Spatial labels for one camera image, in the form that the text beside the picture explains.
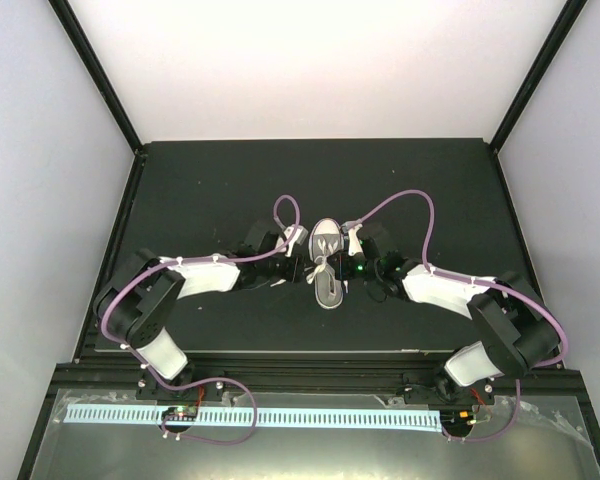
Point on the grey canvas sneaker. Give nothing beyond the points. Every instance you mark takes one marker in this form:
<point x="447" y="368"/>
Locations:
<point x="325" y="240"/>

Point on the light blue slotted cable duct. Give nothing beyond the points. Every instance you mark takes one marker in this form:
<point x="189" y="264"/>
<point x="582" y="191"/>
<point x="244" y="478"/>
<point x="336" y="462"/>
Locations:
<point x="262" y="417"/>

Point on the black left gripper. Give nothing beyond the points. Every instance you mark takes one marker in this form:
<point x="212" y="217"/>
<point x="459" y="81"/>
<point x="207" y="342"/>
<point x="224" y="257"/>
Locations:
<point x="295" y="273"/>

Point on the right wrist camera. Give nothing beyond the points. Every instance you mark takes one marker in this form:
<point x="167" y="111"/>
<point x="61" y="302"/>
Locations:
<point x="350" y="231"/>

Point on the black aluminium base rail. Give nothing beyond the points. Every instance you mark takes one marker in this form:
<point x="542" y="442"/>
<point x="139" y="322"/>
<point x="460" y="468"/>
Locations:
<point x="414" y="377"/>

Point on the right controller circuit board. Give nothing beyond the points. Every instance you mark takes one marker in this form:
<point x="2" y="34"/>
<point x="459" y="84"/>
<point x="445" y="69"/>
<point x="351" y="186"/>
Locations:
<point x="469" y="418"/>

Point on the controller circuit board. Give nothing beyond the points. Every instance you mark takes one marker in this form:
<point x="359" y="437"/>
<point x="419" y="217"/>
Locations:
<point x="180" y="413"/>
<point x="469" y="418"/>

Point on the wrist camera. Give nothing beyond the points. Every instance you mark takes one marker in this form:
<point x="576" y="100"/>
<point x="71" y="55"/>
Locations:
<point x="350" y="231"/>
<point x="293" y="236"/>

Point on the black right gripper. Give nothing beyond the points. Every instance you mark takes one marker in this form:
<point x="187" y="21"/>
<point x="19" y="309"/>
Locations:
<point x="341" y="267"/>

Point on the black frame post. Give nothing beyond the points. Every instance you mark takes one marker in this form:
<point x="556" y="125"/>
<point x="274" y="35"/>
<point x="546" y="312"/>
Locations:
<point x="79" y="40"/>
<point x="549" y="49"/>

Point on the left controller circuit board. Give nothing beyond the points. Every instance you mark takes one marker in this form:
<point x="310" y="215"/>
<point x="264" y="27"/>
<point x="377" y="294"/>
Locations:
<point x="180" y="413"/>

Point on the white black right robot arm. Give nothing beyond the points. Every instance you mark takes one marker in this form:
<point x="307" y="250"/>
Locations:
<point x="516" y="331"/>

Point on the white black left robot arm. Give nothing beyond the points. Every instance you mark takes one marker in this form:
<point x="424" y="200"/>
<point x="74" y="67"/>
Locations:
<point x="134" y="307"/>

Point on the black left frame post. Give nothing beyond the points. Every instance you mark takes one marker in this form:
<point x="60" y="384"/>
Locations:
<point x="79" y="40"/>

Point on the black right frame post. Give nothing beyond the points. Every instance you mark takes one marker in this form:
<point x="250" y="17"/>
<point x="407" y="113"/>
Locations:
<point x="549" y="49"/>

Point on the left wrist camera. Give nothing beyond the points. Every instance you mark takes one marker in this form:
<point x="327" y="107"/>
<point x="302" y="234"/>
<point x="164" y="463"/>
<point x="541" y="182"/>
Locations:
<point x="293" y="236"/>

